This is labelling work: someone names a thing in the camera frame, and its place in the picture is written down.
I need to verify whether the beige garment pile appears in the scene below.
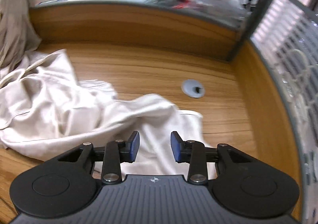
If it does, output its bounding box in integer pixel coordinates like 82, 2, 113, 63
1, 0, 40, 68

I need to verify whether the beige satin shirt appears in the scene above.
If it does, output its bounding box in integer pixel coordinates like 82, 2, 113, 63
1, 50, 203, 175

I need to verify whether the grey desk cable grommet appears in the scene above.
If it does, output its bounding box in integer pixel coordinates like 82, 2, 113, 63
181, 79, 205, 99

